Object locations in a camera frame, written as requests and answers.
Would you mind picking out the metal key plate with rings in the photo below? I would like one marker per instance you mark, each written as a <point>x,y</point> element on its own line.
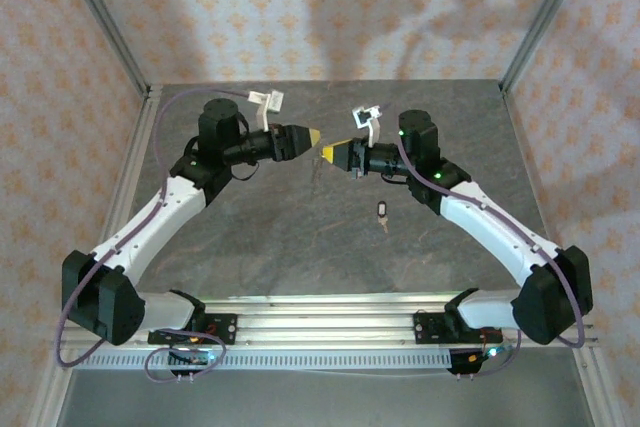
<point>316,169</point>

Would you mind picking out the key with black head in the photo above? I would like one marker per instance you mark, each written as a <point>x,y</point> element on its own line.
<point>382,209</point>

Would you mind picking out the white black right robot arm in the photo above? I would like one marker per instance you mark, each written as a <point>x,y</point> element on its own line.
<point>490,227</point>

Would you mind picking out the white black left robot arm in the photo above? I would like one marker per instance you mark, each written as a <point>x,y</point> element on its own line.
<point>150,222</point>

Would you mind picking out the grey metal lower panel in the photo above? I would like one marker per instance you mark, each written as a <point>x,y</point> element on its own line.
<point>320,402</point>

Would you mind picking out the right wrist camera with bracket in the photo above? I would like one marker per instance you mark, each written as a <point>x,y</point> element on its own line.
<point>362,117</point>

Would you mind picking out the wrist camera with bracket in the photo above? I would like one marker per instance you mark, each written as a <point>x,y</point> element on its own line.
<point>362,117</point>
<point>275,101</point>

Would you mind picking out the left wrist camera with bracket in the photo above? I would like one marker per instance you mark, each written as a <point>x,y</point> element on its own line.
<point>275,101</point>

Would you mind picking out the aluminium table side rail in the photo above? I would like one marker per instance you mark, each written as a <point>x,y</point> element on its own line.
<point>525,144</point>
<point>137,147</point>

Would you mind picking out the aluminium base rail beam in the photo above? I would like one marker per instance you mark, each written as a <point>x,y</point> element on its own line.
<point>325,327</point>

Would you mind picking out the aluminium frame post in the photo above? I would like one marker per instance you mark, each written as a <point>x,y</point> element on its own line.
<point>545,12</point>
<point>100,12</point>

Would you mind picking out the aluminium frame leg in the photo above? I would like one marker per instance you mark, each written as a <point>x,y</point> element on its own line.
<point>50,392</point>
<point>597,392</point>

